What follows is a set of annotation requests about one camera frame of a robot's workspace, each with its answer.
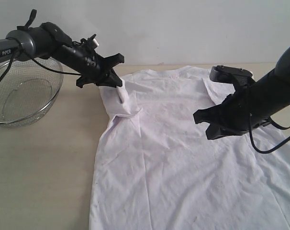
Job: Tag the metal mesh basket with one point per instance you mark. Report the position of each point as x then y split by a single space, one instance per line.
28 91

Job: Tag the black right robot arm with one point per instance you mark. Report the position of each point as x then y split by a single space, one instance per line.
278 81

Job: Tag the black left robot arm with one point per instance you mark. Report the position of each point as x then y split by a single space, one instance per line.
49 41

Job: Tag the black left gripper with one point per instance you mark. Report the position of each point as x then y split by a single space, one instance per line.
91 72

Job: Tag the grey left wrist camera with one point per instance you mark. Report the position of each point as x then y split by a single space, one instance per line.
90 43

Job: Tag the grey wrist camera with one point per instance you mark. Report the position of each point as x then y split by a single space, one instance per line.
90 43
238 77

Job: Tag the white t-shirt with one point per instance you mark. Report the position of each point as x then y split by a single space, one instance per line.
156 170

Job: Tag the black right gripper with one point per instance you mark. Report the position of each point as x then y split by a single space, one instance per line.
251 106

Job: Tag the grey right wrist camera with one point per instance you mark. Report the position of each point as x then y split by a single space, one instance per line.
238 77

